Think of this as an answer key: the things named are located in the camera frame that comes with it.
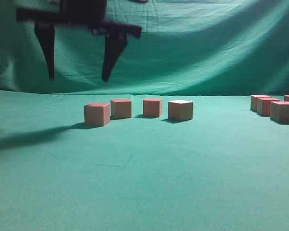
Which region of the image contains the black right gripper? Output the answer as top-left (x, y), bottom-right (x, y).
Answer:
top-left (16, 0), bottom-right (142, 82)

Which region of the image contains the pink wooden cube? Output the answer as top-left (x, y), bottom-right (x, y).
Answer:
top-left (84, 103), bottom-right (110, 127)
top-left (110, 99), bottom-right (132, 119)
top-left (168, 100), bottom-right (194, 121)
top-left (143, 98), bottom-right (163, 117)

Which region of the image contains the pink cube third row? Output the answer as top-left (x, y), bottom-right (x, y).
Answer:
top-left (270, 101), bottom-right (289, 124)

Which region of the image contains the pink cube far row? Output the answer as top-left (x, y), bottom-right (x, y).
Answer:
top-left (250, 95), bottom-right (270, 112)

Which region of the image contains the pink cube second row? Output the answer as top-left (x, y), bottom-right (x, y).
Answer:
top-left (257, 97), bottom-right (280, 116)

